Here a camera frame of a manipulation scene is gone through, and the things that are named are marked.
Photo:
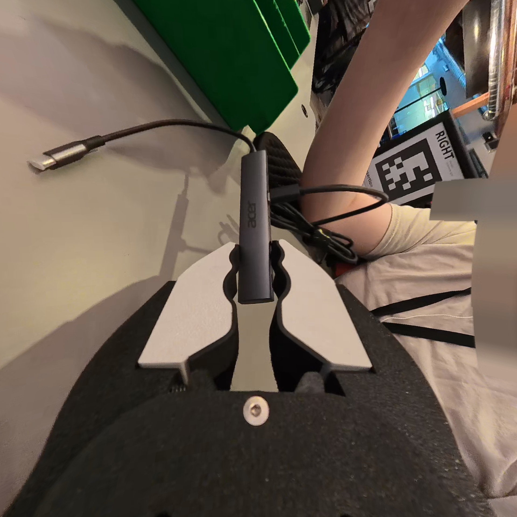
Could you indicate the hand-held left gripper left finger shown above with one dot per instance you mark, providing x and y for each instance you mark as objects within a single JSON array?
[{"x": 190, "y": 315}]

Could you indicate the person's light t-shirt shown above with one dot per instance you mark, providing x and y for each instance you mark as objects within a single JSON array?
[{"x": 424, "y": 383}]

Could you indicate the shiny metal pipe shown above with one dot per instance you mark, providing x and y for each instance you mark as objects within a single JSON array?
[{"x": 499, "y": 60}]

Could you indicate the person's right forearm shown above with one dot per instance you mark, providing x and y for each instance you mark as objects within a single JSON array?
[{"x": 363, "y": 101}]

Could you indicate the green plastic bin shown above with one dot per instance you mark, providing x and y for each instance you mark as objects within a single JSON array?
[
  {"x": 226, "y": 60},
  {"x": 291, "y": 24}
]

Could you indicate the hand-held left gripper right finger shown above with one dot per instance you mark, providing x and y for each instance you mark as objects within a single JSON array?
[{"x": 319, "y": 319}]

